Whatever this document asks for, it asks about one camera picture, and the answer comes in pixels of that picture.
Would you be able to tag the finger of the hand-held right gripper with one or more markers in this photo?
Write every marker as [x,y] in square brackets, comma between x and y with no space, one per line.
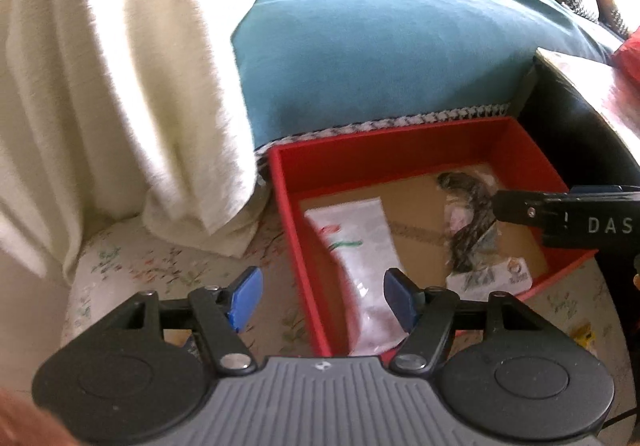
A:
[520,211]

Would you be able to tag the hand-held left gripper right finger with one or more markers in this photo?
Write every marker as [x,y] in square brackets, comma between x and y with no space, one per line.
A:
[400,298]

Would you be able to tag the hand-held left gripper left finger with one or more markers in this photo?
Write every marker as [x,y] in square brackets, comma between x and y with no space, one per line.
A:
[247,298]

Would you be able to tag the clear dark-filled snack packet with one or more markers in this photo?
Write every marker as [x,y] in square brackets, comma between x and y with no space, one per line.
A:
[470,226]

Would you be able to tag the white green-print snack packet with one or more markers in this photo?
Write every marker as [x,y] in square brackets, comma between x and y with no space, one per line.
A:
[357,246]

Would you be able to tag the red cardboard box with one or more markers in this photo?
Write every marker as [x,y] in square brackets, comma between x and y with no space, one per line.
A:
[415,151]

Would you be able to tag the black glossy table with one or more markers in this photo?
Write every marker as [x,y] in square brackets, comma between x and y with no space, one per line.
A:
[575,126]

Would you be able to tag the red plastic bag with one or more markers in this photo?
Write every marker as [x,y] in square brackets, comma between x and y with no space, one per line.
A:
[630,51]

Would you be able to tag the teal blue cushion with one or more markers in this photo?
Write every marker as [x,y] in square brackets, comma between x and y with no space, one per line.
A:
[380,46]

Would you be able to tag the cream blanket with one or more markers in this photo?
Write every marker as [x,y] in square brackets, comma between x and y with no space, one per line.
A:
[125,91]

